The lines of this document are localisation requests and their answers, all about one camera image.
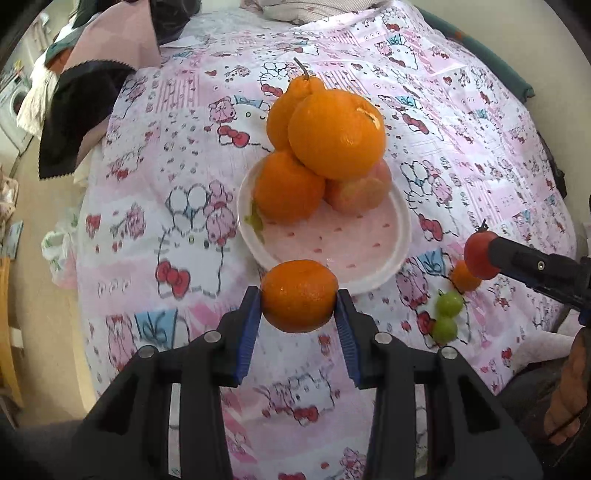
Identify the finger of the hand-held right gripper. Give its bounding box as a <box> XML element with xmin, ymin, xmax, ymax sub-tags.
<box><xmin>488</xmin><ymin>235</ymin><xmax>591</xmax><ymax>315</ymax></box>

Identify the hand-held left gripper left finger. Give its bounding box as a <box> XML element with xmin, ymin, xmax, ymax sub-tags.
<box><xmin>74</xmin><ymin>286</ymin><xmax>264</xmax><ymax>480</ymax></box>

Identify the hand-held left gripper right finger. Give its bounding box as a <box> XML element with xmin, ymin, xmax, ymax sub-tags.
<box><xmin>335</xmin><ymin>288</ymin><xmax>543</xmax><ymax>480</ymax></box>

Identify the small red tomato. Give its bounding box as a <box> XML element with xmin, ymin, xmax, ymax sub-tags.
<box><xmin>464</xmin><ymin>220</ymin><xmax>500</xmax><ymax>281</ymax></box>

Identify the small mandarin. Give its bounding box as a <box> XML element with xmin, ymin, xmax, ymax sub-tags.
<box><xmin>450</xmin><ymin>259</ymin><xmax>483</xmax><ymax>294</ymax></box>
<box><xmin>261</xmin><ymin>260</ymin><xmax>339</xmax><ymax>334</ymax></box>

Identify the pink spotted bowl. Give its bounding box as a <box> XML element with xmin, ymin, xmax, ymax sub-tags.
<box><xmin>237</xmin><ymin>157</ymin><xmax>413</xmax><ymax>296</ymax></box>

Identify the red apple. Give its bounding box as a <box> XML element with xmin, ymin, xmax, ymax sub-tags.
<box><xmin>324</xmin><ymin>159</ymin><xmax>393</xmax><ymax>214</ymax></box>

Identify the large smooth orange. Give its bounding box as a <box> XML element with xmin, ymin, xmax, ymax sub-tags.
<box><xmin>254</xmin><ymin>150</ymin><xmax>326</xmax><ymax>226</ymax></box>

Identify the large orange with peel scar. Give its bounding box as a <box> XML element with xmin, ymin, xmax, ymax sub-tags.
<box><xmin>288</xmin><ymin>89</ymin><xmax>387</xmax><ymax>181</ymax></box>

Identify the necked orange with stem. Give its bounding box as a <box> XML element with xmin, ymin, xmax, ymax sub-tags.
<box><xmin>266</xmin><ymin>58</ymin><xmax>328</xmax><ymax>151</ymax></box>

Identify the person's right hand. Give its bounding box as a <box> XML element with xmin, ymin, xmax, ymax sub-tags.
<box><xmin>544</xmin><ymin>330</ymin><xmax>591</xmax><ymax>446</ymax></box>

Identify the green grape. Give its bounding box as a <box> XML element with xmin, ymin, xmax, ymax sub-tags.
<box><xmin>433</xmin><ymin>316</ymin><xmax>459</xmax><ymax>344</ymax></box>
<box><xmin>436</xmin><ymin>291</ymin><xmax>465</xmax><ymax>318</ymax></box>

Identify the dark bag beside bed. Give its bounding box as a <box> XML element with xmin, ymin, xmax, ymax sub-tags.
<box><xmin>538</xmin><ymin>134</ymin><xmax>568</xmax><ymax>199</ymax></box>

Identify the pink cartoon printed blanket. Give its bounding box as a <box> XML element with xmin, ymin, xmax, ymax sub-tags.
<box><xmin>76</xmin><ymin>0</ymin><xmax>578</xmax><ymax>480</ymax></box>

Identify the white plastic bag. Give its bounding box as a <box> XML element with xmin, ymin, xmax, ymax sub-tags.
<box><xmin>41</xmin><ymin>210</ymin><xmax>80</xmax><ymax>291</ymax></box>

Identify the teal bed edge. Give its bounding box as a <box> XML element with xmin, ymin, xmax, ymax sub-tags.
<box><xmin>418</xmin><ymin>4</ymin><xmax>535</xmax><ymax>103</ymax></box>

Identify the wooden chair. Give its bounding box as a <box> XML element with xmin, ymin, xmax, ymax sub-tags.
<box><xmin>0</xmin><ymin>256</ymin><xmax>24</xmax><ymax>409</ymax></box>

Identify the black cloth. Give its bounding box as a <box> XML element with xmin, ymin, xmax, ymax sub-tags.
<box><xmin>38</xmin><ymin>62</ymin><xmax>137</xmax><ymax>180</ymax></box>

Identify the pink cloth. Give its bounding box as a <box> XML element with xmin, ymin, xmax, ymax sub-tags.
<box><xmin>62</xmin><ymin>0</ymin><xmax>162</xmax><ymax>75</ymax></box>

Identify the white ruffled cloth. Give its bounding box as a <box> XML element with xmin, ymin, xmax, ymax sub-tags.
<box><xmin>17</xmin><ymin>65</ymin><xmax>61</xmax><ymax>137</ymax></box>

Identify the white washing machine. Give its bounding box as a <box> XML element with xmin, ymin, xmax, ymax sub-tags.
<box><xmin>0</xmin><ymin>71</ymin><xmax>35</xmax><ymax>153</ymax></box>

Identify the crumpled grey blanket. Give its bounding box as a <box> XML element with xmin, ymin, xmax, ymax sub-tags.
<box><xmin>240</xmin><ymin>0</ymin><xmax>384</xmax><ymax>25</ymax></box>

